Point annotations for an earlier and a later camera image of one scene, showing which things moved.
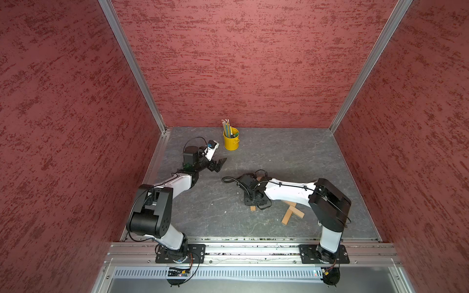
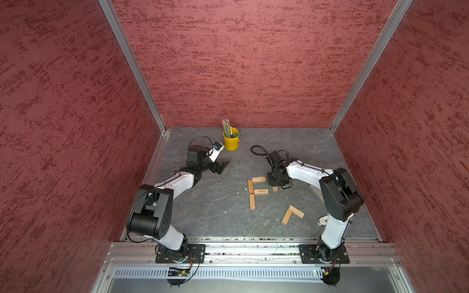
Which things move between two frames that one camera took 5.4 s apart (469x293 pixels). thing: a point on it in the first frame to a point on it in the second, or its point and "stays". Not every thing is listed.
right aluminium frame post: (370, 64) stays
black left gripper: (219, 164) stays
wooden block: (287, 215) stays
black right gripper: (248, 201) to (271, 182)
